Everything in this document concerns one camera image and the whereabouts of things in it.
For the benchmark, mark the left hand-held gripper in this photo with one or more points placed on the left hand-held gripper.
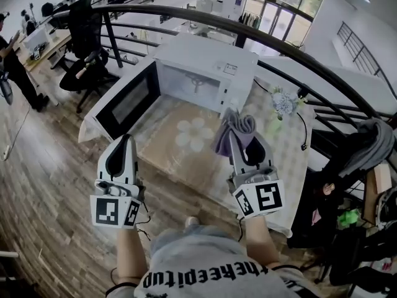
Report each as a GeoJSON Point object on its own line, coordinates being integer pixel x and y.
{"type": "Point", "coordinates": [107, 211]}

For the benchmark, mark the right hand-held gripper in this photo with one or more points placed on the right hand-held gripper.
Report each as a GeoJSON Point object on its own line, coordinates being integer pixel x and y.
{"type": "Point", "coordinates": [268, 197]}

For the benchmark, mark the purple cloth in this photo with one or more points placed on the purple cloth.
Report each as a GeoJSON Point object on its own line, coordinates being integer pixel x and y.
{"type": "Point", "coordinates": [235, 126]}

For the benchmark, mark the flower-shaped glass plate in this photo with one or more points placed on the flower-shaped glass plate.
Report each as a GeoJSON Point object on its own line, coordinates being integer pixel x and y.
{"type": "Point", "coordinates": [192, 163]}

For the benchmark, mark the person's left forearm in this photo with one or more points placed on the person's left forearm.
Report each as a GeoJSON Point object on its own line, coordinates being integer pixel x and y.
{"type": "Point", "coordinates": [130, 253]}

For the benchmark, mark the person's right forearm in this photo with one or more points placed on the person's right forearm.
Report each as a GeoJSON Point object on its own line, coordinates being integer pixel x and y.
{"type": "Point", "coordinates": [262, 241]}

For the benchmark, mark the white microwave oven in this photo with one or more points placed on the white microwave oven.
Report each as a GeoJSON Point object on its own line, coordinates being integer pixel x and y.
{"type": "Point", "coordinates": [201, 51]}

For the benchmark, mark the table with checkered tablecloth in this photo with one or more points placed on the table with checkered tablecloth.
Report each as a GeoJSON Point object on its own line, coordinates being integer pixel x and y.
{"type": "Point", "coordinates": [279, 154]}

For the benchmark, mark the pale blue flower bouquet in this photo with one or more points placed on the pale blue flower bouquet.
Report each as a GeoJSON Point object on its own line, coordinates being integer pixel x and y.
{"type": "Point", "coordinates": [283, 102]}

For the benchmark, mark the black office chair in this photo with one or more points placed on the black office chair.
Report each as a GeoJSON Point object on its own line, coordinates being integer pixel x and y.
{"type": "Point", "coordinates": [83, 33]}
{"type": "Point", "coordinates": [359, 259]}
{"type": "Point", "coordinates": [322, 172]}

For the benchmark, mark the small pink figure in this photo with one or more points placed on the small pink figure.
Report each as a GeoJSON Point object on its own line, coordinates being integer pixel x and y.
{"type": "Point", "coordinates": [328, 188]}

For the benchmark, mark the person's right shoe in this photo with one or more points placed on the person's right shoe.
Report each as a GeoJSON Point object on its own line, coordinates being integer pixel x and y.
{"type": "Point", "coordinates": [191, 221]}

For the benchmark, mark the person's blue jeans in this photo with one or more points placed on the person's blue jeans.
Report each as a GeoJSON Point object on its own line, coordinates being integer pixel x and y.
{"type": "Point", "coordinates": [201, 237]}

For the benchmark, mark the green bag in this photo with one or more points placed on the green bag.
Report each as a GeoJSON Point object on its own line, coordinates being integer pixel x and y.
{"type": "Point", "coordinates": [349, 217]}

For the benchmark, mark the white power strip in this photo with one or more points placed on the white power strip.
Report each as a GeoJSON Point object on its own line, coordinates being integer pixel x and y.
{"type": "Point", "coordinates": [5, 152]}

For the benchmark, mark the person's grey printed t-shirt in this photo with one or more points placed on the person's grey printed t-shirt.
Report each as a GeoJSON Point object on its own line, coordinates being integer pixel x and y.
{"type": "Point", "coordinates": [211, 269]}

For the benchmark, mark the grey garment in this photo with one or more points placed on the grey garment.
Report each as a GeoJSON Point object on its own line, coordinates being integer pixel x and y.
{"type": "Point", "coordinates": [372, 144]}

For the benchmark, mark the dark wooden side table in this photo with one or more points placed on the dark wooden side table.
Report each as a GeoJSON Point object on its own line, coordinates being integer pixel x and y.
{"type": "Point", "coordinates": [370, 197]}

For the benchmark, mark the light wooden desk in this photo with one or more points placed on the light wooden desk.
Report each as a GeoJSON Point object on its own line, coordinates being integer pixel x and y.
{"type": "Point", "coordinates": [49, 48]}

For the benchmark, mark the glass entrance doors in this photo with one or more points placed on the glass entrance doors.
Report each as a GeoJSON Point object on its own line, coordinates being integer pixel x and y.
{"type": "Point", "coordinates": [285, 14]}

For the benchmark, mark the black curved metal railing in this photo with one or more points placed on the black curved metal railing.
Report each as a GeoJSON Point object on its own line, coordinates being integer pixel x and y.
{"type": "Point", "coordinates": [198, 15]}

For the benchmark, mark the white storage box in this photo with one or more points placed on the white storage box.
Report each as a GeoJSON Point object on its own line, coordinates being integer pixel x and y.
{"type": "Point", "coordinates": [35, 39]}

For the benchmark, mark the black wall railing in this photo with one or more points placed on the black wall railing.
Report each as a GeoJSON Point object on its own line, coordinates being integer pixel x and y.
{"type": "Point", "coordinates": [359, 48]}

